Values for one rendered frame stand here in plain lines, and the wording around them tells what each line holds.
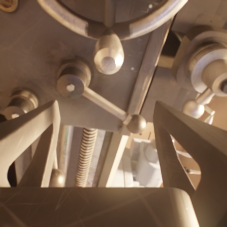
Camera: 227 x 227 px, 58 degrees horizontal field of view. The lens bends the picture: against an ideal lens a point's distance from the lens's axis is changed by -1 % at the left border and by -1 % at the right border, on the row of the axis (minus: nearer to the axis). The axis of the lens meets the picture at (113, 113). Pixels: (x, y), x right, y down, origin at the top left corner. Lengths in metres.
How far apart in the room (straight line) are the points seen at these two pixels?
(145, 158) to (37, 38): 0.85
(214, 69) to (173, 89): 0.11
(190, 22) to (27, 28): 0.24
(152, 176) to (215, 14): 0.89
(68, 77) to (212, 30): 0.22
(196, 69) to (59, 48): 0.21
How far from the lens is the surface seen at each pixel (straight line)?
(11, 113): 0.39
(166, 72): 0.37
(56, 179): 0.37
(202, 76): 0.32
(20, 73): 0.40
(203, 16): 0.36
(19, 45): 0.38
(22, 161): 0.84
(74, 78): 0.32
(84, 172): 0.68
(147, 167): 1.08
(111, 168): 0.77
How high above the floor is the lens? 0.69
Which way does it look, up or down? 8 degrees up
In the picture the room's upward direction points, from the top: 99 degrees clockwise
